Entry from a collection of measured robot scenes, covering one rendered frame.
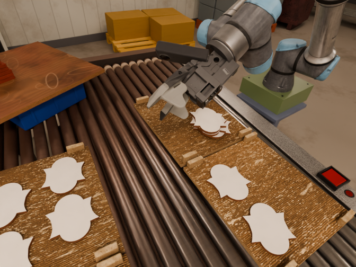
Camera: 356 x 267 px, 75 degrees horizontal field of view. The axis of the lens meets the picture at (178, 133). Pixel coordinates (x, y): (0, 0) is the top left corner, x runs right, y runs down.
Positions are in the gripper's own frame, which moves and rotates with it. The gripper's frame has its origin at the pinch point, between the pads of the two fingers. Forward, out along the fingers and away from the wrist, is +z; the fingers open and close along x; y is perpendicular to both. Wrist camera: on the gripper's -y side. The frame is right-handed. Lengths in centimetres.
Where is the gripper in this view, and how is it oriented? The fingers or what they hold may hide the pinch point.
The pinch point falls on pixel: (151, 113)
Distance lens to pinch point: 51.0
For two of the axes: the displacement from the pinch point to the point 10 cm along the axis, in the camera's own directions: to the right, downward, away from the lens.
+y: 7.2, 6.8, -1.3
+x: 0.9, 1.0, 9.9
